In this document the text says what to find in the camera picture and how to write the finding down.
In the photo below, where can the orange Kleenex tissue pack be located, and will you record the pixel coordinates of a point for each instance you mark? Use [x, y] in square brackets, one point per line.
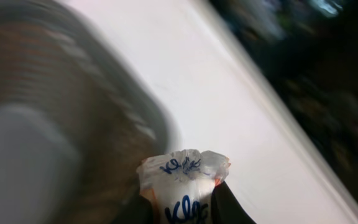
[179, 185]

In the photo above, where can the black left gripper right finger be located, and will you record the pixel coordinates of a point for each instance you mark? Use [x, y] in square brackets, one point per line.
[225, 209]

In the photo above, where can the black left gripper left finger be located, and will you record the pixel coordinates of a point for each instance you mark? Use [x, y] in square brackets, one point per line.
[138, 211]

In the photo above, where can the grey plastic mesh basket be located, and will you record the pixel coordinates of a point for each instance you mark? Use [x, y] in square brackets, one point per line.
[74, 122]

